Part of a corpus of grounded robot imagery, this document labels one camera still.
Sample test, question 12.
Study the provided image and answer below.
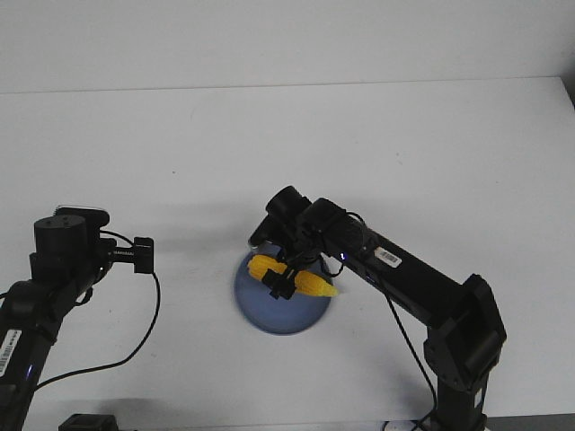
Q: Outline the white object at table edge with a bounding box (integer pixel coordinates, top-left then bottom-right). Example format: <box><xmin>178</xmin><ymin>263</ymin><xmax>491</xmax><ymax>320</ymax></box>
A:
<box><xmin>380</xmin><ymin>420</ymin><xmax>416</xmax><ymax>431</ymax></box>

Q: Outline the blue round plate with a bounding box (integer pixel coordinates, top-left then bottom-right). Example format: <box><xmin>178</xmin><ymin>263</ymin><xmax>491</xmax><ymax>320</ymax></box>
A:
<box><xmin>233</xmin><ymin>243</ymin><xmax>332</xmax><ymax>336</ymax></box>

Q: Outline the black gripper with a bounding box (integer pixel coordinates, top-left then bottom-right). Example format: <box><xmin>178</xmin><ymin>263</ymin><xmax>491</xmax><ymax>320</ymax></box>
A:
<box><xmin>30</xmin><ymin>215</ymin><xmax>155</xmax><ymax>281</ymax></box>
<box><xmin>248</xmin><ymin>186</ymin><xmax>314</xmax><ymax>300</ymax></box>

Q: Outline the black device at table edge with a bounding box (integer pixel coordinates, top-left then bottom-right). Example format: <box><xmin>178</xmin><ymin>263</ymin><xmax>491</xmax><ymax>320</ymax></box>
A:
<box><xmin>57</xmin><ymin>413</ymin><xmax>119</xmax><ymax>431</ymax></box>

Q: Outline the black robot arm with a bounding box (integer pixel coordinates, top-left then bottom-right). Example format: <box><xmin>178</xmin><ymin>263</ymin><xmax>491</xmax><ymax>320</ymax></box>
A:
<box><xmin>247</xmin><ymin>186</ymin><xmax>507</xmax><ymax>430</ymax></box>
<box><xmin>1</xmin><ymin>207</ymin><xmax>154</xmax><ymax>430</ymax></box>

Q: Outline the yellow corn cob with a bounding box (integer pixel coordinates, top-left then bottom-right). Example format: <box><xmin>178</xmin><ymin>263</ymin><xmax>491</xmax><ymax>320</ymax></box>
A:
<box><xmin>247</xmin><ymin>254</ymin><xmax>340</xmax><ymax>300</ymax></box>

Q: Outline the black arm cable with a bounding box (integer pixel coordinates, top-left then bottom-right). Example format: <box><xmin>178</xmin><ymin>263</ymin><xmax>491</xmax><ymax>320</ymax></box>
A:
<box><xmin>321</xmin><ymin>210</ymin><xmax>439</xmax><ymax>431</ymax></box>
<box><xmin>33</xmin><ymin>229</ymin><xmax>162</xmax><ymax>391</ymax></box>

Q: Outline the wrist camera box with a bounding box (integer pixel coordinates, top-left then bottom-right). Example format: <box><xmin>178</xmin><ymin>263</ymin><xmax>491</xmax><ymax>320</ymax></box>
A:
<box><xmin>53</xmin><ymin>206</ymin><xmax>110</xmax><ymax>231</ymax></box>

